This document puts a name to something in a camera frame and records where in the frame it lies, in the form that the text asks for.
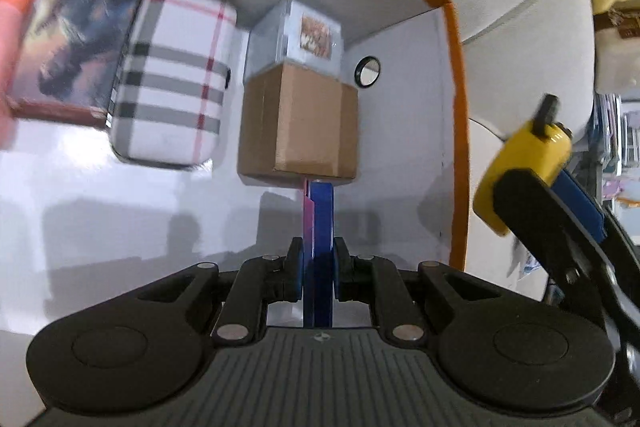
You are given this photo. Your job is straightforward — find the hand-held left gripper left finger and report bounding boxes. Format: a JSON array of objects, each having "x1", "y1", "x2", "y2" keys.
[{"x1": 135, "y1": 237, "x2": 305, "y2": 343}]

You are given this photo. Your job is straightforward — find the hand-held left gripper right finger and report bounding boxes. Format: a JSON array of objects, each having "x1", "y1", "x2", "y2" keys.
[{"x1": 332, "y1": 237, "x2": 502, "y2": 343}]

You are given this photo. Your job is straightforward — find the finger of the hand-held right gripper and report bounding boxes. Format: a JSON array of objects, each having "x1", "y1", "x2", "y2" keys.
[
  {"x1": 492, "y1": 169, "x2": 640, "y2": 344},
  {"x1": 550, "y1": 169, "x2": 640, "y2": 288}
]

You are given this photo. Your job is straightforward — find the yellow padlock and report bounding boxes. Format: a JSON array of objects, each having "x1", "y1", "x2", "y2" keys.
[{"x1": 472, "y1": 94, "x2": 573, "y2": 236}]

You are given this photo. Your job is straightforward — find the thin blue book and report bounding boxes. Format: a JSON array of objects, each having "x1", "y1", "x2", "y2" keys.
[{"x1": 302, "y1": 179, "x2": 335, "y2": 328}]

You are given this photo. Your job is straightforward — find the pink spray bottle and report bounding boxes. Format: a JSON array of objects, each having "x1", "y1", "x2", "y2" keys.
[{"x1": 0, "y1": 0, "x2": 63, "y2": 148}]

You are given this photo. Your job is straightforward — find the colourful background clutter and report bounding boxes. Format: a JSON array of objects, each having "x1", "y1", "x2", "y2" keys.
[{"x1": 595, "y1": 94, "x2": 640, "y2": 212}]

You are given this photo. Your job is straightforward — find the brown cardboard box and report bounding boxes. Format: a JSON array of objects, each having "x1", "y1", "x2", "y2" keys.
[{"x1": 236, "y1": 62, "x2": 360, "y2": 182}]

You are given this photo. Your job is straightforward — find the beige bag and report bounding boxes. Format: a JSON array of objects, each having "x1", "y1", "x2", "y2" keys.
[{"x1": 593, "y1": 4, "x2": 640, "y2": 95}]

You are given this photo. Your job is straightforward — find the clear plastic cube box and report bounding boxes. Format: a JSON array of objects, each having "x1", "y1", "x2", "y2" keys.
[{"x1": 243, "y1": 0, "x2": 345, "y2": 82}]

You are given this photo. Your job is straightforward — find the white plaid case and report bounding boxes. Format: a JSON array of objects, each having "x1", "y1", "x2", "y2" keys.
[{"x1": 107, "y1": 0, "x2": 238, "y2": 168}]

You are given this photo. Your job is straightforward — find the dark picture cover book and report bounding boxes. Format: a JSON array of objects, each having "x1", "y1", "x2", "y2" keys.
[{"x1": 7, "y1": 0, "x2": 148, "y2": 128}]

